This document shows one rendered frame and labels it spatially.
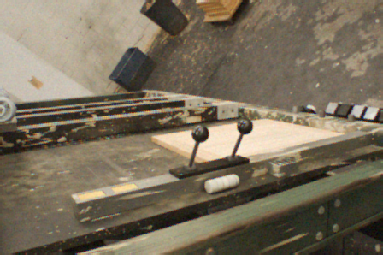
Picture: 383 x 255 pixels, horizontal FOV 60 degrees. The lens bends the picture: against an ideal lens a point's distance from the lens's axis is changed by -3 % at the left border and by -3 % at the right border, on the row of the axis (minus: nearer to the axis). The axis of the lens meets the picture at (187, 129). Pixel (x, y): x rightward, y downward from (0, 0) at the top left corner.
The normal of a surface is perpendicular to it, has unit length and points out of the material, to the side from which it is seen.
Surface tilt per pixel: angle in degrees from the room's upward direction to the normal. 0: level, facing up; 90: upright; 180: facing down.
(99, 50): 90
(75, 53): 90
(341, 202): 90
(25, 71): 90
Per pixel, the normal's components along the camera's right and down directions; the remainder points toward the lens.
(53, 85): 0.47, 0.22
